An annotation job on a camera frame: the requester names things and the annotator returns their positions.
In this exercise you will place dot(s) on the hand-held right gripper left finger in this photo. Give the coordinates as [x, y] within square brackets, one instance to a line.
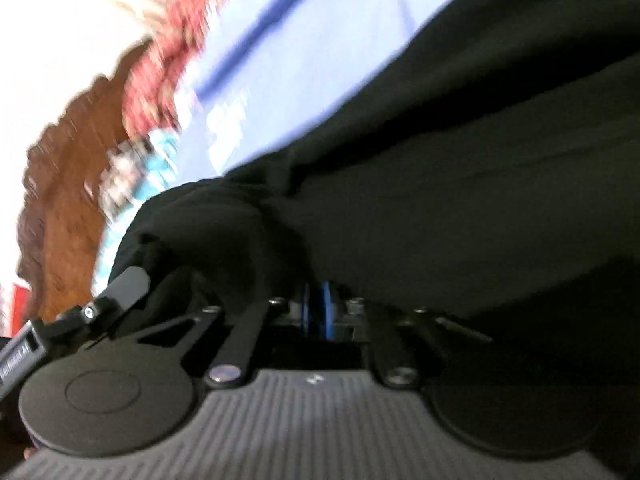
[240, 345]

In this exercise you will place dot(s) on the blue printed blanket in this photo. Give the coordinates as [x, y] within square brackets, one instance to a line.
[300, 60]

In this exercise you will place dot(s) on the red floral patchwork quilt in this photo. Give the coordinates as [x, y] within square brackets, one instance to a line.
[165, 60]

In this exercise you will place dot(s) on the teal white patterned pillow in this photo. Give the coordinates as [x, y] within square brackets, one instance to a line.
[160, 160]

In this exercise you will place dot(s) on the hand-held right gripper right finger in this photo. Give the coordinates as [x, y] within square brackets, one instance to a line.
[385, 345]

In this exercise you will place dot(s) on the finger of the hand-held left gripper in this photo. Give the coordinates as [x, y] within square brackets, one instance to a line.
[125, 287]

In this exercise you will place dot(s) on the carved wooden headboard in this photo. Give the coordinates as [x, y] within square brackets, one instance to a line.
[70, 185]

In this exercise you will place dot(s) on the black pants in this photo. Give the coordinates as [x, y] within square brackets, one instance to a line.
[425, 160]

